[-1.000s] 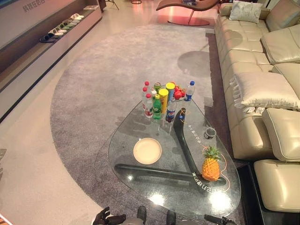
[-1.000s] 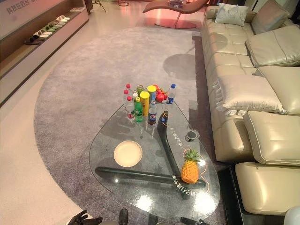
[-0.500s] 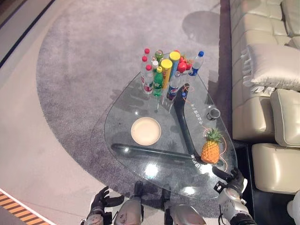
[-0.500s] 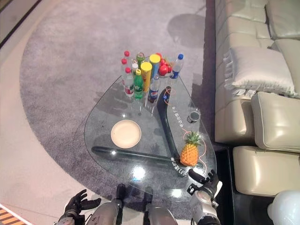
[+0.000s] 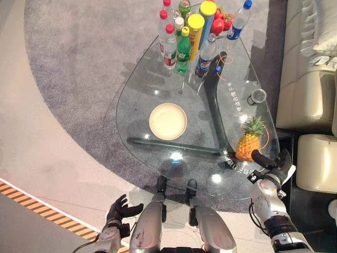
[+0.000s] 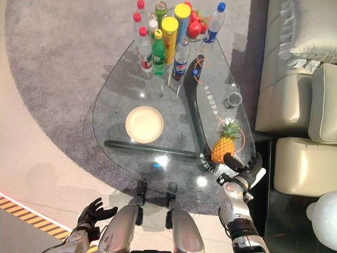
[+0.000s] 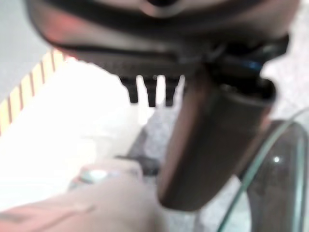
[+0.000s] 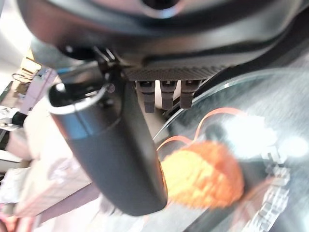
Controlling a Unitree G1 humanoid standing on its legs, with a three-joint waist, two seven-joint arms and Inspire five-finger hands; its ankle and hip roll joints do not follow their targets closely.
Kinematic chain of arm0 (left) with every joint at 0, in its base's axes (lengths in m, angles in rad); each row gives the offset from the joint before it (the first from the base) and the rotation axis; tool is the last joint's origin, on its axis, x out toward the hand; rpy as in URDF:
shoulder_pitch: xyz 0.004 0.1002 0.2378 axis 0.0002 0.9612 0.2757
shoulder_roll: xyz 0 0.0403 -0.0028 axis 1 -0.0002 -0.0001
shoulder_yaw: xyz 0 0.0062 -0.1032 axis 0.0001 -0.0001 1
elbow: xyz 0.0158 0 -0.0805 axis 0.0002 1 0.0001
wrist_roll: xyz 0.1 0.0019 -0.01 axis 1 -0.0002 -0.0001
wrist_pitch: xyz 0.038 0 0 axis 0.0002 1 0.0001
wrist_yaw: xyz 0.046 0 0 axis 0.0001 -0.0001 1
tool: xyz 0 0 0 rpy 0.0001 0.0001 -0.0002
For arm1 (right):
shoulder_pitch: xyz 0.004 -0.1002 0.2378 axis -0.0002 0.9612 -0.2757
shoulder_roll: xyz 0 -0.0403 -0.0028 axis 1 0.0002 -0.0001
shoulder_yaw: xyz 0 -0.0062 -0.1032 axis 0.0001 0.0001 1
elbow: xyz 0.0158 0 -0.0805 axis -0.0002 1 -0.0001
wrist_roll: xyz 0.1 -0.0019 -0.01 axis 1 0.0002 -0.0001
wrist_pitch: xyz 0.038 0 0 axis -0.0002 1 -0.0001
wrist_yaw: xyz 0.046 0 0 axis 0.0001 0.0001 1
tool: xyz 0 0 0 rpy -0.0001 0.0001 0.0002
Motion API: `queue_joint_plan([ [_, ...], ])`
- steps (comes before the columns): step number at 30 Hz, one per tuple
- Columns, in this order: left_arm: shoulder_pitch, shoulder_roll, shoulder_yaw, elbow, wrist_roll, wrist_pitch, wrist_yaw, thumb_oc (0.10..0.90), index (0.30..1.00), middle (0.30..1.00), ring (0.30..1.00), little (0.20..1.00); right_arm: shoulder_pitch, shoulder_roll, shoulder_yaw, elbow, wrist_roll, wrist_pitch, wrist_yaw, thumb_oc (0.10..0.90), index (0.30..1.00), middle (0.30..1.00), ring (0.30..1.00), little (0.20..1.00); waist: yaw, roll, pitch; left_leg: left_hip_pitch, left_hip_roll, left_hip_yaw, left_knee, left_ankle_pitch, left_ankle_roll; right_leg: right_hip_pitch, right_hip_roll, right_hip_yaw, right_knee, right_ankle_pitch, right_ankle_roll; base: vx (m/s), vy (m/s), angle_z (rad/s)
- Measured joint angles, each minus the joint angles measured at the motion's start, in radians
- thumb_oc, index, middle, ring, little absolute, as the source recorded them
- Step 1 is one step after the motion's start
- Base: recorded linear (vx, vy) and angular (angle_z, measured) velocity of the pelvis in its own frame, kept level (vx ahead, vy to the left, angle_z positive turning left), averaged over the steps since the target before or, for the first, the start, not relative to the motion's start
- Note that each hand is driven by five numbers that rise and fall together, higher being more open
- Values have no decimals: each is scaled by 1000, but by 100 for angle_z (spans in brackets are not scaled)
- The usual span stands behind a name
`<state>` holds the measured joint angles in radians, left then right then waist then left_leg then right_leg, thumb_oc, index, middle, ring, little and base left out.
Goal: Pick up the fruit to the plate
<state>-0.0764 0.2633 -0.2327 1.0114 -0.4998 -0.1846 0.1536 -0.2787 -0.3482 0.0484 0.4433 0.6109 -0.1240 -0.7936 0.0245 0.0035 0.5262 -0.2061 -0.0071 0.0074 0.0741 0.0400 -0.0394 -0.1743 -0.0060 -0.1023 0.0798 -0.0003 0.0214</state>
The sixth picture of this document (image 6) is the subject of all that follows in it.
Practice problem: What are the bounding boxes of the pile of red strawberries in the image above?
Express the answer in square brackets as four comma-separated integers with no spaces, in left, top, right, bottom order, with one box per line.
[183,0,212,34]

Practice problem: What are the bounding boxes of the green sprite bottle yellow cap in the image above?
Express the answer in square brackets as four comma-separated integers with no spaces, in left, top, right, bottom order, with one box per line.
[152,29,166,76]

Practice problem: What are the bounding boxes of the silver robot leg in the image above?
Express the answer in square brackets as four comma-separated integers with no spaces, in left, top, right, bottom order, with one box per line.
[165,181,205,253]
[97,180,148,253]

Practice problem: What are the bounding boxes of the cream leather sofa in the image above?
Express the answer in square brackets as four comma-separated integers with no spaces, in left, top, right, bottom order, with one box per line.
[254,0,337,134]

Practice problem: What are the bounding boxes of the silver right robot leg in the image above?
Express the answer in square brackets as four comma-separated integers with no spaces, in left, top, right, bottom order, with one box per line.
[165,181,205,253]

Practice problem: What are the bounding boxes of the yellow pineapple with green crown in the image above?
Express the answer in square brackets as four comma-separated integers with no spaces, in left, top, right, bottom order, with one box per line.
[211,118,241,164]

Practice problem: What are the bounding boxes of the small grey cylindrical cup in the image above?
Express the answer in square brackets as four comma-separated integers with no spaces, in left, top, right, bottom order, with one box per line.
[223,91,243,110]

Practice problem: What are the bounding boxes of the white fringed pillow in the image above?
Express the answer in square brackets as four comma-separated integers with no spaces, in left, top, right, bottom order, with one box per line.
[277,0,337,64]

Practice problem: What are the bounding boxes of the black side table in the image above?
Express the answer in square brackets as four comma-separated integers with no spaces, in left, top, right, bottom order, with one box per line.
[246,132,337,253]

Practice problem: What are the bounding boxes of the white globe lamp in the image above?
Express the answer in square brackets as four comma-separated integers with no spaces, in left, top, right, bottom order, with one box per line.
[305,190,337,253]

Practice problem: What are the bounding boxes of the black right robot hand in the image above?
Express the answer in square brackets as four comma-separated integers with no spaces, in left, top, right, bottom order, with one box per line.
[223,152,267,189]

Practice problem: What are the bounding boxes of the round cream plate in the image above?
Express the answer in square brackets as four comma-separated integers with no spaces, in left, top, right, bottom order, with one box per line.
[125,105,164,144]

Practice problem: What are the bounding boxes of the silver left robot leg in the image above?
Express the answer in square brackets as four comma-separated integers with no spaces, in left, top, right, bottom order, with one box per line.
[97,180,148,253]

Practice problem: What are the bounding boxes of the black curved table base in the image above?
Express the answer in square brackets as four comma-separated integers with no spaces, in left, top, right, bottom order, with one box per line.
[103,54,230,162]

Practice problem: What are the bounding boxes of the grey carpet rug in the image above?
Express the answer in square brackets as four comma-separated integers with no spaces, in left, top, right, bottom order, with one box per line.
[4,0,261,216]

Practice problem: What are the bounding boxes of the red-capped water bottle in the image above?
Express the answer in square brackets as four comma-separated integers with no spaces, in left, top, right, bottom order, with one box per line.
[132,12,144,51]
[136,26,154,80]
[136,0,148,23]

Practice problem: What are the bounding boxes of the small clear white-label bottle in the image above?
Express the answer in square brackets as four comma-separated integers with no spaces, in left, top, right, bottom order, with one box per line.
[147,13,160,38]

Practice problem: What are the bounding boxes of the beige piped cushion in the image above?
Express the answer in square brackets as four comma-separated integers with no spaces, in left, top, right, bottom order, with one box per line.
[308,63,337,145]

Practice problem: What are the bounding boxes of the yellow-lidded yellow chips can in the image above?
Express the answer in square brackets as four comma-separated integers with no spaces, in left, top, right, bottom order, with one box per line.
[161,16,180,65]

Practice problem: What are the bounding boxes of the pepsi cola bottle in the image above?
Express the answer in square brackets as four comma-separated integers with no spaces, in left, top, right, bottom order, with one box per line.
[171,36,191,81]

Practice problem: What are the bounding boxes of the yellow black hazard tape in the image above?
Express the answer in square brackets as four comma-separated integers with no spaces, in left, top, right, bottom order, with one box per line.
[0,193,98,253]

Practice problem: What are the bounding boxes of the yellow-lidded blue chips can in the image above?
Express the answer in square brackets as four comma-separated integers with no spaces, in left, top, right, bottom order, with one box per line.
[174,3,192,46]

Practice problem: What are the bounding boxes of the cream leather ottoman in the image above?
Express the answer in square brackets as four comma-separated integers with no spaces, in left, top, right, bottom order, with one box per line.
[273,137,337,197]

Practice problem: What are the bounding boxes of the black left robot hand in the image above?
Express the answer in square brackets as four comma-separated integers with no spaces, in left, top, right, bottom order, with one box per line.
[77,197,118,229]

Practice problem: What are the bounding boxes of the green bottle with clear cap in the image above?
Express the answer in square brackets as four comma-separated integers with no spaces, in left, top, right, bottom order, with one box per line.
[154,1,169,24]

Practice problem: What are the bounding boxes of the red apple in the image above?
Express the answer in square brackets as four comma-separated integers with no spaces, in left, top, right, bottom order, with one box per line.
[187,21,202,40]

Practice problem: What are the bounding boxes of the blue-capped water bottle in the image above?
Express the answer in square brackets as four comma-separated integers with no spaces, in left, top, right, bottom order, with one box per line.
[202,2,227,44]

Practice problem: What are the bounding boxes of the small white paper packets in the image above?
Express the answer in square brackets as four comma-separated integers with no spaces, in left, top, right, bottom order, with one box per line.
[289,59,321,74]

